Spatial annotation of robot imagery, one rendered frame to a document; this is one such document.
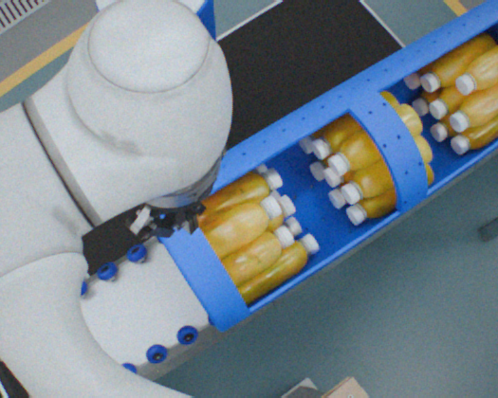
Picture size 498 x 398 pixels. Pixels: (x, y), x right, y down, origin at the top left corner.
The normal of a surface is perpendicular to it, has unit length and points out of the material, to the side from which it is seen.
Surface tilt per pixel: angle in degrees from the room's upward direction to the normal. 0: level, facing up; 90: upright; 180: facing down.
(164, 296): 0
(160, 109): 64
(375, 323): 0
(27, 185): 28
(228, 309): 57
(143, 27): 5
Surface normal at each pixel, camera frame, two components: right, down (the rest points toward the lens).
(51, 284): 0.79, 0.15
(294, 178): 0.23, 0.11
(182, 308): 0.00, -0.25
